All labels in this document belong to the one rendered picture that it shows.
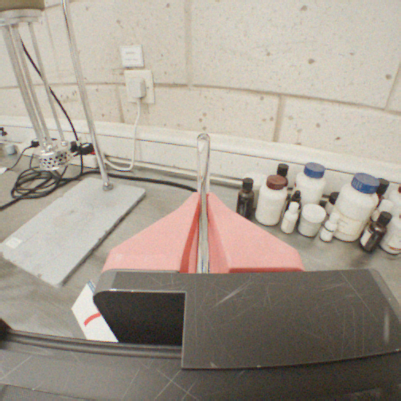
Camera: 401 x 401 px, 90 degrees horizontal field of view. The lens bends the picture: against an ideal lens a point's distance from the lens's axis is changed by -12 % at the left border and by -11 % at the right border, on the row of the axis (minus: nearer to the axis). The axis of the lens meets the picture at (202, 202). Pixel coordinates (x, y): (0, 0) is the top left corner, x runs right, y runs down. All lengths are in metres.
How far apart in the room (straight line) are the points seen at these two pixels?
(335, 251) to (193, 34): 0.55
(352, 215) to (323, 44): 0.34
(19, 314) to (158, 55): 0.60
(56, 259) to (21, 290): 0.08
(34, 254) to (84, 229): 0.10
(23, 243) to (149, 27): 0.56
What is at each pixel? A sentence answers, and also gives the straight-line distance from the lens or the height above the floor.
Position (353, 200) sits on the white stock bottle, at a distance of 0.47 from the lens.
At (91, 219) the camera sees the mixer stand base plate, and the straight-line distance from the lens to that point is 0.54.
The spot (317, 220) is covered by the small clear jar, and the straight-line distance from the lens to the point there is 0.47.
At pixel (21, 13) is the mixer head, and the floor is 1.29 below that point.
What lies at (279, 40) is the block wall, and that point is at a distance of 0.56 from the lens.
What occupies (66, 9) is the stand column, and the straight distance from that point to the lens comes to 0.53.
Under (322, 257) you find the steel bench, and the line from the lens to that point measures 0.48.
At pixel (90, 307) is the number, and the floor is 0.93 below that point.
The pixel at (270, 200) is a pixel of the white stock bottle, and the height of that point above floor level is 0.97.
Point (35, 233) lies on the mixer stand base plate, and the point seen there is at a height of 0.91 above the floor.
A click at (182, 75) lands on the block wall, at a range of 0.62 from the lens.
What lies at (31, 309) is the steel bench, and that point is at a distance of 0.45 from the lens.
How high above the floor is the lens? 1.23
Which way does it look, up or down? 37 degrees down
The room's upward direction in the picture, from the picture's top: straight up
